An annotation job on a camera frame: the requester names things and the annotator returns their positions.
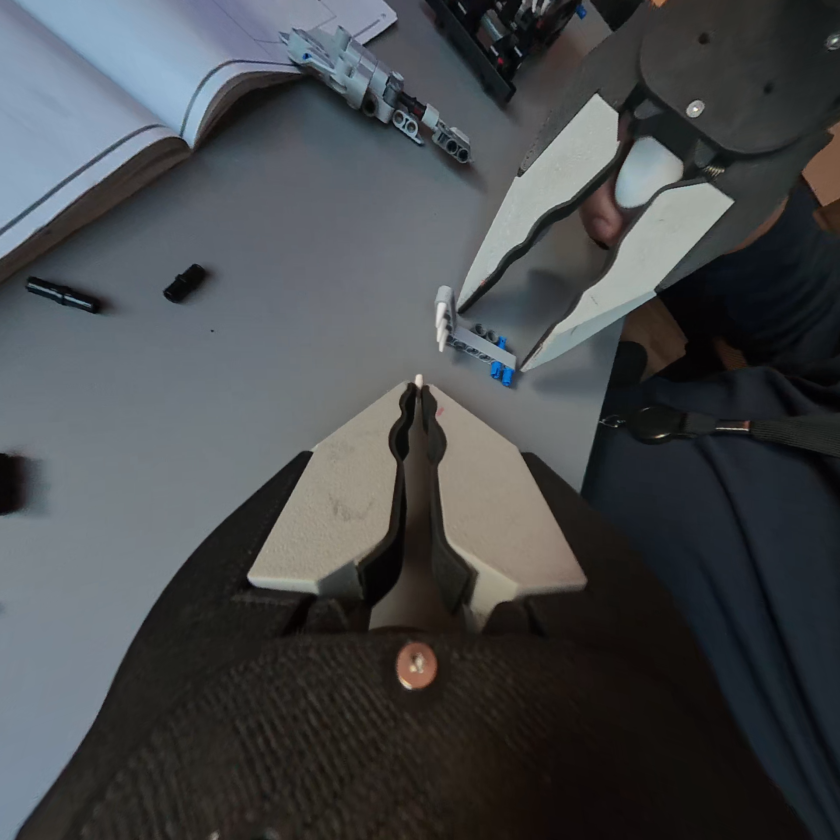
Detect black lanyard strap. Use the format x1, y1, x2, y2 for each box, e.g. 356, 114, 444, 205
696, 416, 840, 460

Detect person's right forearm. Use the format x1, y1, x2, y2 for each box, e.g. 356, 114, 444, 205
659, 180, 840, 378

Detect small grey lego claw assembly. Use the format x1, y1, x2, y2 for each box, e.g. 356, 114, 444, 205
433, 285, 519, 388

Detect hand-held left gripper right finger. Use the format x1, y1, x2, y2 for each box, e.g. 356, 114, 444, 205
420, 384, 588, 635

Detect short black lego pin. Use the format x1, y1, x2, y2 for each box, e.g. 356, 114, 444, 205
163, 264, 207, 303

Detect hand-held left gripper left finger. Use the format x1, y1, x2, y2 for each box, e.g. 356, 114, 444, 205
247, 382, 421, 627

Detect person's right hand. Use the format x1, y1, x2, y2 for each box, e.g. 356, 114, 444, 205
581, 180, 635, 250

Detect open lego instruction booklet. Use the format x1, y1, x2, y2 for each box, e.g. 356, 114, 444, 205
0, 0, 398, 283

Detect black lego chassis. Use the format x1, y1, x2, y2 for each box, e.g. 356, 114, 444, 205
427, 0, 588, 106

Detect black lego piece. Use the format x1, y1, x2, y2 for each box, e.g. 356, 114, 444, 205
0, 453, 40, 516

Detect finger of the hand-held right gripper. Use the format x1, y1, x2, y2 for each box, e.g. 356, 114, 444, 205
457, 92, 623, 315
517, 178, 736, 373

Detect black badge reel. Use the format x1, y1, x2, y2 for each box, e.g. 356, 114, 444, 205
600, 405, 700, 447

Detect person's navy clothed torso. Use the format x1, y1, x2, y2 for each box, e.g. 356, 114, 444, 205
581, 364, 840, 840

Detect large grey lego assembly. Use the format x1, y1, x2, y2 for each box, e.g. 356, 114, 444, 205
279, 26, 475, 164

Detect long black lego pin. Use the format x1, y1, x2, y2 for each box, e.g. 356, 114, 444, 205
26, 277, 102, 315

